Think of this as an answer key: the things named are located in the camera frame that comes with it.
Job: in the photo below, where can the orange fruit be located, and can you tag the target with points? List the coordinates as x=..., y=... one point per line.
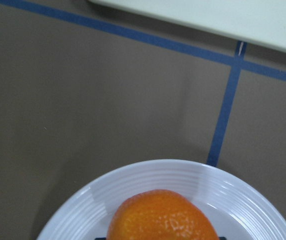
x=160, y=215

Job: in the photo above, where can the white ribbed plate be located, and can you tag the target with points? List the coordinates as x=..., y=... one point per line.
x=236, y=210

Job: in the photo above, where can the cream bear tray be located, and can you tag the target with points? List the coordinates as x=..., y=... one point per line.
x=260, y=22

